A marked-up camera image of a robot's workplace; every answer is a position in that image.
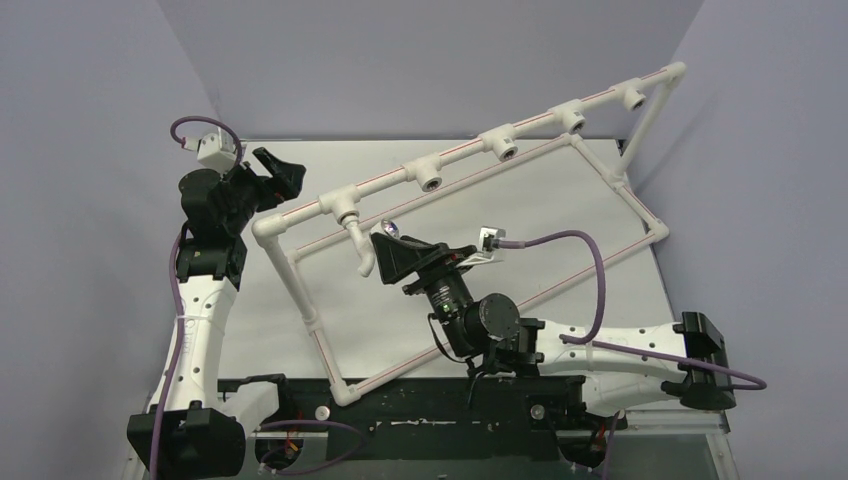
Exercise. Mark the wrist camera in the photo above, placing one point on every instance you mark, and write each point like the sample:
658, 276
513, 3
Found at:
217, 151
487, 250

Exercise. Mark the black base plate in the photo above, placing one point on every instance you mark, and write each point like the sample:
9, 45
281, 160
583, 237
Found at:
537, 419

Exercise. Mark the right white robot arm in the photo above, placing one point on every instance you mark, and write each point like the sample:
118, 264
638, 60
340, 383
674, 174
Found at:
625, 367

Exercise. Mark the white PVC pipe frame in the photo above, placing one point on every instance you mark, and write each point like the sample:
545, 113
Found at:
558, 170

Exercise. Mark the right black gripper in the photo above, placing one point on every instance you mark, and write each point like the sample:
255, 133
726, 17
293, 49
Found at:
424, 266

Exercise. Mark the white plastic water faucet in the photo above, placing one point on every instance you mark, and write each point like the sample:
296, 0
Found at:
361, 238

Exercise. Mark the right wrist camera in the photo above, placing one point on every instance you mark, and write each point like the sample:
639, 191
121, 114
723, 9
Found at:
487, 250

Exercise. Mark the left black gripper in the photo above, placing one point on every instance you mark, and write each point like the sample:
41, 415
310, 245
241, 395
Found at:
286, 179

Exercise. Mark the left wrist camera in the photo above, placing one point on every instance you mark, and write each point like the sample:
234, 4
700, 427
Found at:
217, 151

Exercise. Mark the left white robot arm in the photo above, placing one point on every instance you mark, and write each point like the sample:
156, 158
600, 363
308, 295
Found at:
187, 431

